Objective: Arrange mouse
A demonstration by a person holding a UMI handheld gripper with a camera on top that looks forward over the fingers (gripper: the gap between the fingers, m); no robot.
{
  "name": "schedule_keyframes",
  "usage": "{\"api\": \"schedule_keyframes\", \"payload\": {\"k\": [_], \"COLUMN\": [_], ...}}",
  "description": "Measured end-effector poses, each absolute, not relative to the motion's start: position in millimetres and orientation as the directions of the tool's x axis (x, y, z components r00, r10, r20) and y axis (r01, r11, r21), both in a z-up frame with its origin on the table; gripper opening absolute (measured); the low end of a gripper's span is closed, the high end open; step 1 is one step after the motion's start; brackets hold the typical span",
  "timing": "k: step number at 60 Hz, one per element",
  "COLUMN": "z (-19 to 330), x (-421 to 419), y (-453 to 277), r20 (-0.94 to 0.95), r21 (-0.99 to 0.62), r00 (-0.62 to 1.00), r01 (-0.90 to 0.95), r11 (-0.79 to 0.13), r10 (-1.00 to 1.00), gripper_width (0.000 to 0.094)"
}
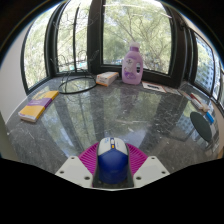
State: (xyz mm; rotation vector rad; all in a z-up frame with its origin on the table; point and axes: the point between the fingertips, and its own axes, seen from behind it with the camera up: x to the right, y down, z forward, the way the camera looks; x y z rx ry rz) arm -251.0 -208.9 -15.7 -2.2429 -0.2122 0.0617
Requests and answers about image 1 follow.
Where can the blue and white computer mouse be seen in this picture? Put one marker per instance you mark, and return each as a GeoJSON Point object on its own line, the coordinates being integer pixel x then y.
{"type": "Point", "coordinates": [112, 163]}

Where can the orange and white cardboard box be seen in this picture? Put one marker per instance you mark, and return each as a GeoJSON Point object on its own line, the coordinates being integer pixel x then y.
{"type": "Point", "coordinates": [106, 78]}

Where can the round black mouse pad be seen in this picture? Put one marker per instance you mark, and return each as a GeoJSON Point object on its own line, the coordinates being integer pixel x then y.
{"type": "Point", "coordinates": [201, 126]}

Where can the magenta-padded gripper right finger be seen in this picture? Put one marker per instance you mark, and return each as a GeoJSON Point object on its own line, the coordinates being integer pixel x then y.
{"type": "Point", "coordinates": [150, 170]}

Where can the booklet with dark photo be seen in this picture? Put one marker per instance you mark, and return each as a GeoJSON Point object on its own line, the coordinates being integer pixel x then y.
{"type": "Point", "coordinates": [153, 87]}

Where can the pale printed magazine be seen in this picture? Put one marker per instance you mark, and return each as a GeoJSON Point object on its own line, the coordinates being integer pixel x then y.
{"type": "Point", "coordinates": [173, 91]}

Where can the blue and white box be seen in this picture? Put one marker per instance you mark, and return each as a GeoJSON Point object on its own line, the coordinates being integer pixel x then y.
{"type": "Point", "coordinates": [210, 117]}

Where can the purple detergent bottle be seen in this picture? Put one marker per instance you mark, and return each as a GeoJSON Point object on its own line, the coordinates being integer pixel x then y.
{"type": "Point", "coordinates": [132, 68]}

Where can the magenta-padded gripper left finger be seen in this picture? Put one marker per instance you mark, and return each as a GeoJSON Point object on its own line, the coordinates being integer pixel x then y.
{"type": "Point", "coordinates": [75, 170]}

